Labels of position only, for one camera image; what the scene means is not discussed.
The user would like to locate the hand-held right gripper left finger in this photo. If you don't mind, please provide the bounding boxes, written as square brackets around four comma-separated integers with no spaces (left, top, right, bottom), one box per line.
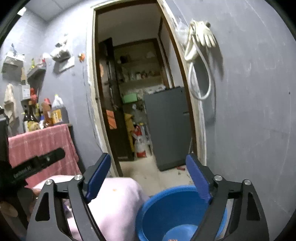
[25,152,112,241]

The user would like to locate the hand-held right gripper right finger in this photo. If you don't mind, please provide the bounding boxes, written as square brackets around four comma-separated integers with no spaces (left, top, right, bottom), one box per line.
[186,153,270,241]

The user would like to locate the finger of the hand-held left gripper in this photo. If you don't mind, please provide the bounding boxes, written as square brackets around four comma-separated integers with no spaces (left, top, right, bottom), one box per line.
[30,148,66,175]

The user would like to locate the blue plastic basin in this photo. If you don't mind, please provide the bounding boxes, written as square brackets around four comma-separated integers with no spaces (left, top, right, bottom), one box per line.
[135,185,228,241]

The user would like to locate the person's left hand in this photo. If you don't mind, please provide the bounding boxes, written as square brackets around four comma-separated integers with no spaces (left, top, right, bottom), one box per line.
[0,201,19,218]

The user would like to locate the pink checked towel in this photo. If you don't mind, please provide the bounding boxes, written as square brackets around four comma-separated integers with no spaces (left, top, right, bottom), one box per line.
[8,123,82,189]

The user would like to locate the light pink table sheet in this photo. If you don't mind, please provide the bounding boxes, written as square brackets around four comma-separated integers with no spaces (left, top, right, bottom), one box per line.
[30,175,151,241]

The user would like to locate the dark glass bottle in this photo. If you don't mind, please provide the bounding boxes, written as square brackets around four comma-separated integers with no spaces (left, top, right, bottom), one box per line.
[23,105,40,133]

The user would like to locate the red capped sauce bottle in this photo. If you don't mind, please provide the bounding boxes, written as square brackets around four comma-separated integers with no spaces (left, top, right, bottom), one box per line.
[42,98,54,127]

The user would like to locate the clear oil jug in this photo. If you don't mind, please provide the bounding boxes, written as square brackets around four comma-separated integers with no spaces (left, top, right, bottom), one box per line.
[51,94,69,125]

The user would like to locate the white and red sack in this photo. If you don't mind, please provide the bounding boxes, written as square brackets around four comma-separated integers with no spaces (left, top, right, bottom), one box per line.
[134,126,149,159]

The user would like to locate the grey refrigerator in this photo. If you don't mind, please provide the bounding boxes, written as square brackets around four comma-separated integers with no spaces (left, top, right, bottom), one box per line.
[143,86,193,172]

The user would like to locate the yellow bag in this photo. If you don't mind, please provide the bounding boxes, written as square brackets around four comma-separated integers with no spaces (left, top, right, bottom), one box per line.
[124,113,136,140]

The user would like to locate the dark wooden door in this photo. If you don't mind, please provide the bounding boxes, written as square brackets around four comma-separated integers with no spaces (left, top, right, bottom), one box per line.
[98,37,135,162]

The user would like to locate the beige hanging cloth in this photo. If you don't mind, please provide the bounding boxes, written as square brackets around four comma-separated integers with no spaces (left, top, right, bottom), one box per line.
[3,83,18,121]

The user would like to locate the green box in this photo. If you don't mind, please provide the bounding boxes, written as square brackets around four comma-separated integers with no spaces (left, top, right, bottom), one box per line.
[122,93,139,104]

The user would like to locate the wooden storage shelf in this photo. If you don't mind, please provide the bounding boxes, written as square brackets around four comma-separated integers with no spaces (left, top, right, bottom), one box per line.
[113,38,173,89]

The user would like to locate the white rubber gloves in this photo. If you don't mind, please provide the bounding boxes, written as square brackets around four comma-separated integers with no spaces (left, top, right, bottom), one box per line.
[195,20,217,48]

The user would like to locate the wooden door frame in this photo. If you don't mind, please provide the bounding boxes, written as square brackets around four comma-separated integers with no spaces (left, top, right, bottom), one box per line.
[87,0,207,177]

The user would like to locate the small wall shelf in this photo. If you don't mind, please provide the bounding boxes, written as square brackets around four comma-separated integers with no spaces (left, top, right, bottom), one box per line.
[26,64,47,87]

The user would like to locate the grey wall rack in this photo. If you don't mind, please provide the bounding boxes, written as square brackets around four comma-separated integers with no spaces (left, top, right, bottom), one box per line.
[1,50,25,81]

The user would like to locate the white hose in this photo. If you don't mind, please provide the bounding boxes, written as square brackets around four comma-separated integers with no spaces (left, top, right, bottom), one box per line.
[184,20,212,100]

